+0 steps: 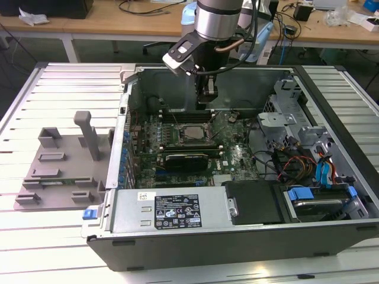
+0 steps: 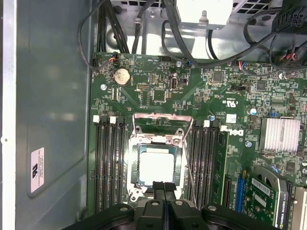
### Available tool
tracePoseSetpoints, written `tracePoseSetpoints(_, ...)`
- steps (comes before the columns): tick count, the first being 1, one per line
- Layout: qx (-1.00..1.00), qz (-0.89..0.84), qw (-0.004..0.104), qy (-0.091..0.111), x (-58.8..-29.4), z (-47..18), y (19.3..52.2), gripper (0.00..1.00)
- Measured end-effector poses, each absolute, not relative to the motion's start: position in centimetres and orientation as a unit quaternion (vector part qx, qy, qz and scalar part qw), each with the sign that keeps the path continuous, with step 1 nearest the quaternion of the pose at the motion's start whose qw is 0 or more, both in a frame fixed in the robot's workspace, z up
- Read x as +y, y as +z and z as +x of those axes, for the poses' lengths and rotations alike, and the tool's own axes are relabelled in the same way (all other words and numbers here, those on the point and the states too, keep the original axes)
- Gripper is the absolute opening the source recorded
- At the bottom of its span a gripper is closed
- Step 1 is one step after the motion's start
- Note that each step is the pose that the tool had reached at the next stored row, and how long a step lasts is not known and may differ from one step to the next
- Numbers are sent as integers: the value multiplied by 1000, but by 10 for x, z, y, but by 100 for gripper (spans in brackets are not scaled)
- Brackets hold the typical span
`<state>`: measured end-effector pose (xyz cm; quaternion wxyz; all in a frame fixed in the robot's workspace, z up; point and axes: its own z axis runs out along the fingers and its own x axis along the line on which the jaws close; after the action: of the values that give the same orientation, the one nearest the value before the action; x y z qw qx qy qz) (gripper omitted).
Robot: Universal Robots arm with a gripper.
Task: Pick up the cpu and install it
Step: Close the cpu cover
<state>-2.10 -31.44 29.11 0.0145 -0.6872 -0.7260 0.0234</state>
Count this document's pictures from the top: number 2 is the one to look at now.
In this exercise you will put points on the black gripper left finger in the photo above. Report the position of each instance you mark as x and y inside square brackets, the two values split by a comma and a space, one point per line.
[153, 215]

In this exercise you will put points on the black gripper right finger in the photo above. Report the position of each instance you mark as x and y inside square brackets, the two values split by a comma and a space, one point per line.
[182, 215]

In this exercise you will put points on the silver CPU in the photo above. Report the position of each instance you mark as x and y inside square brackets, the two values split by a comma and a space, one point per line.
[156, 167]

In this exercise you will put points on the metal socket cover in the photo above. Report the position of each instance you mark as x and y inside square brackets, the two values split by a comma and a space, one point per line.
[163, 116]

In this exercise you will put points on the CPU socket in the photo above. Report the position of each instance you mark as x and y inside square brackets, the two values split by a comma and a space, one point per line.
[133, 165]

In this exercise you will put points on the black expansion slot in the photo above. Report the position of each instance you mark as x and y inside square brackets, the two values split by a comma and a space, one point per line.
[227, 191]

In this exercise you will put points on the black RAM slot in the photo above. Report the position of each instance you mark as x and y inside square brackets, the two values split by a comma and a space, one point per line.
[121, 163]
[106, 163]
[98, 163]
[114, 163]
[205, 163]
[197, 143]
[213, 143]

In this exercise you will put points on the blue expansion slot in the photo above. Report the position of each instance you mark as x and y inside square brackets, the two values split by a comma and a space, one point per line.
[239, 194]

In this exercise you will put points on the black graphics card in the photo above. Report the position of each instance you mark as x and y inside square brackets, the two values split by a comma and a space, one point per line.
[263, 203]

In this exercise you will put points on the green motherboard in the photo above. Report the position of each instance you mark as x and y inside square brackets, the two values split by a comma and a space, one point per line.
[192, 95]

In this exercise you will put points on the white sticker label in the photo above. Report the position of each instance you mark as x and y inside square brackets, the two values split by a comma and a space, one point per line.
[37, 170]

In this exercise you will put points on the silver finned heatsink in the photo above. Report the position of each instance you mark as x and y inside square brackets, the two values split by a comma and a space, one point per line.
[279, 134]

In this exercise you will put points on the silver internal USB port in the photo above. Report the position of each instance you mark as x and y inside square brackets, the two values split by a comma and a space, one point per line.
[174, 84]

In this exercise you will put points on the round coin battery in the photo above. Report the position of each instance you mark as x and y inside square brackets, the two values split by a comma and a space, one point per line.
[121, 77]

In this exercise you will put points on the black open PC case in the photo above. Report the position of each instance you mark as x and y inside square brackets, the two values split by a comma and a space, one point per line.
[52, 95]

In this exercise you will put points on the silver metal drive cage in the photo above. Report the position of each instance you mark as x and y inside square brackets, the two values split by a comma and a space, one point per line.
[192, 12]

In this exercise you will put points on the black power connector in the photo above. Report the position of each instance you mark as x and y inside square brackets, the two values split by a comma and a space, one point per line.
[285, 19]

